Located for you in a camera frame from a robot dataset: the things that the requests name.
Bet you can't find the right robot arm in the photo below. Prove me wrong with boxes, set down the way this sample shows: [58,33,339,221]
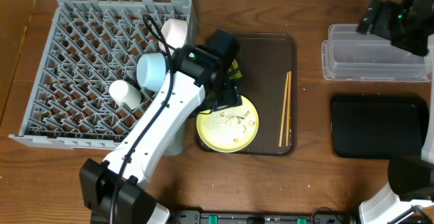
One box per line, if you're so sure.
[357,0,433,223]

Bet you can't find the dark brown serving tray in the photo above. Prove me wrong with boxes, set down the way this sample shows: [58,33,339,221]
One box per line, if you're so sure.
[196,33,296,156]

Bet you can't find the clear plastic container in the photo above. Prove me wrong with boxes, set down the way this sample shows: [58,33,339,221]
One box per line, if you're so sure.
[321,24,431,83]

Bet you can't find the light blue bowl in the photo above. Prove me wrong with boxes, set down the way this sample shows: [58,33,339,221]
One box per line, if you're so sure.
[136,52,167,92]

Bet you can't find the wooden chopstick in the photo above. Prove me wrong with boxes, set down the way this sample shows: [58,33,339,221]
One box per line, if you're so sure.
[279,72,289,147]
[285,71,292,147]

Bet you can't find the yellow plate with scraps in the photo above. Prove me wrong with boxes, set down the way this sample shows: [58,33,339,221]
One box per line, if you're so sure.
[196,96,259,153]

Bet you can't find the pale green cup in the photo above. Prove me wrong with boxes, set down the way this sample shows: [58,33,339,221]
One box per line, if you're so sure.
[108,80,141,109]

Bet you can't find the pink bowl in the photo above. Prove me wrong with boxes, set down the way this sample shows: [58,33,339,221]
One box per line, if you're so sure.
[161,18,188,54]

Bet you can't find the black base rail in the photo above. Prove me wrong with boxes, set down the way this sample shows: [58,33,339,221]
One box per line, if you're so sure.
[166,209,360,224]

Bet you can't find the grey plastic dishwasher rack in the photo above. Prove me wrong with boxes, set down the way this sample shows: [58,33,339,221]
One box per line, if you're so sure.
[14,0,197,151]

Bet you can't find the green orange snack wrapper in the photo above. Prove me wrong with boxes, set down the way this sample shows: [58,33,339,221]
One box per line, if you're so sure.
[227,59,243,79]

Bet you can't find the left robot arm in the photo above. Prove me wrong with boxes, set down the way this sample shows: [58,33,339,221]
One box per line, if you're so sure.
[79,45,241,223]

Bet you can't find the black plastic tray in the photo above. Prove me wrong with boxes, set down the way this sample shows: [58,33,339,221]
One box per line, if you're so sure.
[330,94,429,160]

